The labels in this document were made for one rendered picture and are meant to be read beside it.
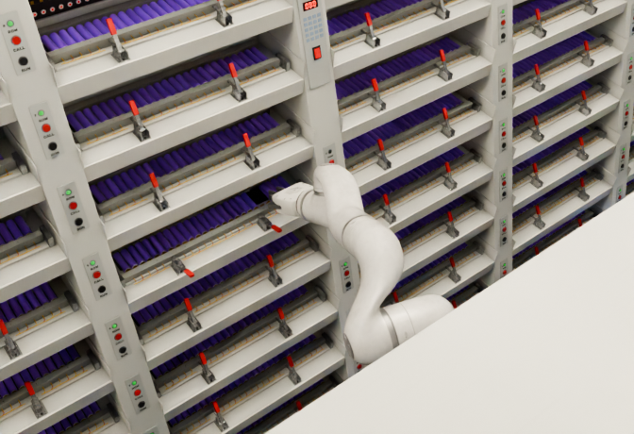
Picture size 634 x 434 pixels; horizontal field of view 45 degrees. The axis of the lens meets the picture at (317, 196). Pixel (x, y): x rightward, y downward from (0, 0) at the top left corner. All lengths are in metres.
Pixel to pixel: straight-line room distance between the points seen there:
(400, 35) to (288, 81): 0.39
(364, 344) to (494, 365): 1.00
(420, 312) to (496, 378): 1.03
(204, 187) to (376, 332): 0.68
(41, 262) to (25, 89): 0.40
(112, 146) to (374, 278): 0.69
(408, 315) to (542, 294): 0.98
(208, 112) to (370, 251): 0.60
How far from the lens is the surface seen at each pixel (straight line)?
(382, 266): 1.46
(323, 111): 2.04
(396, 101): 2.23
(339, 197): 1.70
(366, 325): 1.44
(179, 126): 1.82
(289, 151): 2.03
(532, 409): 0.43
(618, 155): 3.25
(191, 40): 1.78
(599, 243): 0.55
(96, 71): 1.71
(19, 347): 1.92
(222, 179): 1.94
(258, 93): 1.92
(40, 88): 1.66
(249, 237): 2.05
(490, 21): 2.42
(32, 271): 1.81
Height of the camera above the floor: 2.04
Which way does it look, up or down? 30 degrees down
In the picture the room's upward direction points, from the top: 9 degrees counter-clockwise
